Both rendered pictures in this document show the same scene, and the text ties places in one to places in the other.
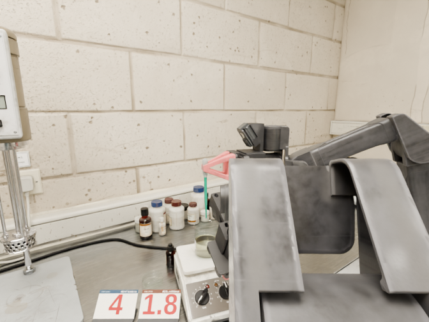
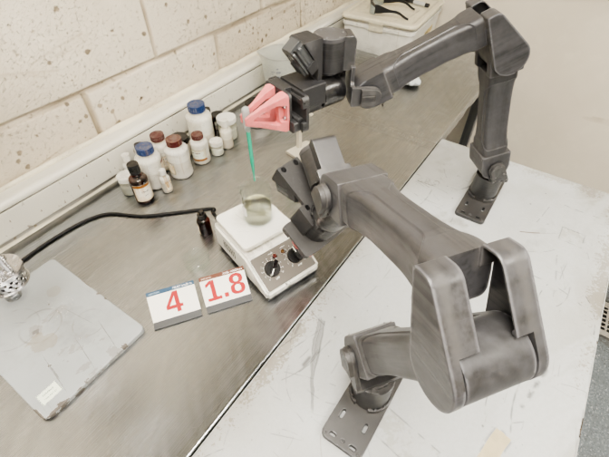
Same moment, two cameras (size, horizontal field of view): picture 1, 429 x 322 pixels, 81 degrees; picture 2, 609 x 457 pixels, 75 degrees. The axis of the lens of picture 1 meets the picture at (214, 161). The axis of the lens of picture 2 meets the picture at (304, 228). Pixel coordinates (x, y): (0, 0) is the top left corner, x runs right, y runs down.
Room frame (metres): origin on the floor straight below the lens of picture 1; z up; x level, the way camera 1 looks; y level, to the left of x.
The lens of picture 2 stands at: (0.00, 0.14, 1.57)
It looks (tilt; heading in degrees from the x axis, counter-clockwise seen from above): 46 degrees down; 340
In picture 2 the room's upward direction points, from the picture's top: straight up
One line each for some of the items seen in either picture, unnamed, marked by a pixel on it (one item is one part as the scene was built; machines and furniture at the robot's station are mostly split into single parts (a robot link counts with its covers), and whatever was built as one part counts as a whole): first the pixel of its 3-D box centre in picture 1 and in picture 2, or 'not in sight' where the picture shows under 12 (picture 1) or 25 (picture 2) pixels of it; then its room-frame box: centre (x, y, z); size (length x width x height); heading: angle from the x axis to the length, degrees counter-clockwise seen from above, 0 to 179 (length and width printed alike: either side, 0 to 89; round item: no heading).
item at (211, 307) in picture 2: (159, 306); (226, 289); (0.49, 0.12, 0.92); 0.09 x 0.06 x 0.04; 90
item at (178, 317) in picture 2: (115, 306); (174, 304); (0.49, 0.22, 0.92); 0.09 x 0.06 x 0.04; 90
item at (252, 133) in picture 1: (248, 143); (299, 68); (0.62, -0.08, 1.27); 0.07 x 0.06 x 0.11; 17
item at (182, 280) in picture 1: (205, 276); (262, 242); (0.56, 0.02, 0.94); 0.22 x 0.13 x 0.08; 18
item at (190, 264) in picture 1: (200, 255); (252, 221); (0.59, 0.04, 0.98); 0.12 x 0.12 x 0.01; 17
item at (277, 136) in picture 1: (283, 148); (346, 66); (0.63, -0.18, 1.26); 0.12 x 0.09 x 0.12; 78
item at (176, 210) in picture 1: (176, 214); (178, 156); (0.92, 0.15, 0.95); 0.06 x 0.06 x 0.11
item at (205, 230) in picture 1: (206, 239); (256, 203); (0.59, 0.02, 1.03); 0.07 x 0.06 x 0.08; 148
